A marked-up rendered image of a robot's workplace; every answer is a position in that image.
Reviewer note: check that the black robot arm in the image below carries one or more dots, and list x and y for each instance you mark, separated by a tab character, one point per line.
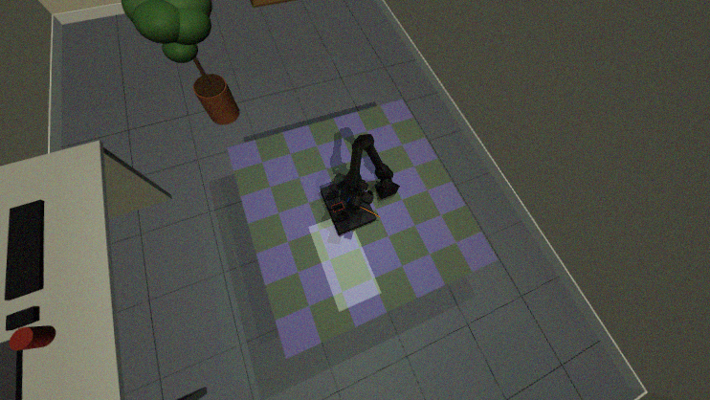
354	184

